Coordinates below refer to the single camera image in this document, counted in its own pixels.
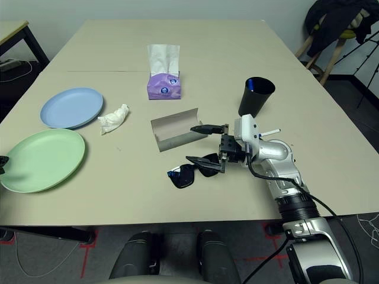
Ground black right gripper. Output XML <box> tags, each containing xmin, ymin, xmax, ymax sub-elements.
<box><xmin>185</xmin><ymin>123</ymin><xmax>246</xmax><ymax>174</ymax></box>

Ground light green plate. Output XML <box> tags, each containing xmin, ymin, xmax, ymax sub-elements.
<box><xmin>0</xmin><ymin>128</ymin><xmax>86</xmax><ymax>193</ymax></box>

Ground black sunglasses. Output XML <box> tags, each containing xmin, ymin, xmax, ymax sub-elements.
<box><xmin>166</xmin><ymin>153</ymin><xmax>221</xmax><ymax>189</ymax></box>

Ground grey glasses case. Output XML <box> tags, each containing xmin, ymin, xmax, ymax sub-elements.
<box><xmin>150</xmin><ymin>108</ymin><xmax>208</xmax><ymax>153</ymax></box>

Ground white marker blue cap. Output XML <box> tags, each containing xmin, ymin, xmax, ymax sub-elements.
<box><xmin>258</xmin><ymin>128</ymin><xmax>281</xmax><ymax>139</ymax></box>

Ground white tissue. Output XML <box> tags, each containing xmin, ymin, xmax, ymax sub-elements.
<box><xmin>97</xmin><ymin>104</ymin><xmax>131</xmax><ymax>135</ymax></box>

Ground black plastic cup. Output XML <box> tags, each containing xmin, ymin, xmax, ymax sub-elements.
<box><xmin>238</xmin><ymin>76</ymin><xmax>276</xmax><ymax>118</ymax></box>

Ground purple tissue pack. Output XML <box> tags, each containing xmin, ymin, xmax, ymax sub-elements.
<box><xmin>146</xmin><ymin>44</ymin><xmax>182</xmax><ymax>101</ymax></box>

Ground light blue plate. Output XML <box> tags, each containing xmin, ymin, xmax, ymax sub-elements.
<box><xmin>40</xmin><ymin>86</ymin><xmax>104</xmax><ymax>130</ymax></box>

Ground grey power strip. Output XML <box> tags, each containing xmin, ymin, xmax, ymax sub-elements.
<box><xmin>0</xmin><ymin>58</ymin><xmax>21</xmax><ymax>72</ymax></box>

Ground dark grey right robot leg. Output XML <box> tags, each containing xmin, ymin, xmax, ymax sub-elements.
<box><xmin>197</xmin><ymin>229</ymin><xmax>241</xmax><ymax>283</ymax></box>

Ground dark grey robot leg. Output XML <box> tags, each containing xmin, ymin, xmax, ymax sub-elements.
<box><xmin>108</xmin><ymin>231</ymin><xmax>162</xmax><ymax>280</ymax></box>
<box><xmin>197</xmin><ymin>229</ymin><xmax>241</xmax><ymax>283</ymax></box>

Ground black framed side table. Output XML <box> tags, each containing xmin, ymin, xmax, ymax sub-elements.
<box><xmin>0</xmin><ymin>20</ymin><xmax>50</xmax><ymax>73</ymax></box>

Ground dark grey left robot leg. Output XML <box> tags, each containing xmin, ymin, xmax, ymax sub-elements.
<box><xmin>108</xmin><ymin>231</ymin><xmax>162</xmax><ymax>280</ymax></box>

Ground grey robot torso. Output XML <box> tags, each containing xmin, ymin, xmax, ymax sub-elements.
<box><xmin>100</xmin><ymin>275</ymin><xmax>214</xmax><ymax>284</ymax></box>

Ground wooden stool with jacket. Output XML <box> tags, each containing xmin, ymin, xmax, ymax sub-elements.
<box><xmin>304</xmin><ymin>0</ymin><xmax>379</xmax><ymax>59</ymax></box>

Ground black tripod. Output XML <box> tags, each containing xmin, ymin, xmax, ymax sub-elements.
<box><xmin>340</xmin><ymin>29</ymin><xmax>379</xmax><ymax>109</ymax></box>

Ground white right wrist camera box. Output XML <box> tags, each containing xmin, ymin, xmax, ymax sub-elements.
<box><xmin>234</xmin><ymin>114</ymin><xmax>261</xmax><ymax>149</ymax></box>

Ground white floor cable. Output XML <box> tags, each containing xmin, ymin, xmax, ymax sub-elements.
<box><xmin>0</xmin><ymin>60</ymin><xmax>33</xmax><ymax>83</ymax></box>

